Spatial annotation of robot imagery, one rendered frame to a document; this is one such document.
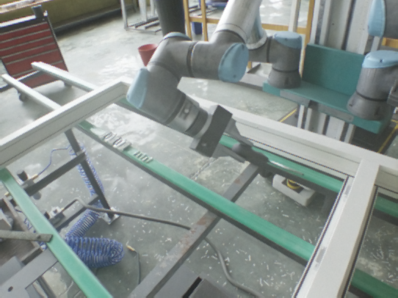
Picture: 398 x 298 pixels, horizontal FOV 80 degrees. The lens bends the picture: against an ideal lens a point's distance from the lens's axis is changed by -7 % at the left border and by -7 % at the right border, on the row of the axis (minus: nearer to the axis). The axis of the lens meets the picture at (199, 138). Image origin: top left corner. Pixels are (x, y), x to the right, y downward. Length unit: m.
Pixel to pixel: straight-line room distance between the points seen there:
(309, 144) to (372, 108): 0.60
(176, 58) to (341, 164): 0.52
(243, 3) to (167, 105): 0.33
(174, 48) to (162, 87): 0.11
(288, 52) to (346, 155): 0.80
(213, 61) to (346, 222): 0.44
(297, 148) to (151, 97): 0.45
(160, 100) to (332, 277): 0.48
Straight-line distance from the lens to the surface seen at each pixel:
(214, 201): 0.67
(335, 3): 1.52
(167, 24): 4.95
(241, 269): 1.53
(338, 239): 0.57
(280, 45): 1.42
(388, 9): 0.72
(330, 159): 0.78
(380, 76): 1.26
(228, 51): 0.59
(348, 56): 1.45
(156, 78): 0.60
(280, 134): 0.79
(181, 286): 0.91
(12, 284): 0.75
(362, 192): 0.66
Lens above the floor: 1.40
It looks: 38 degrees down
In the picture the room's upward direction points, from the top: 7 degrees counter-clockwise
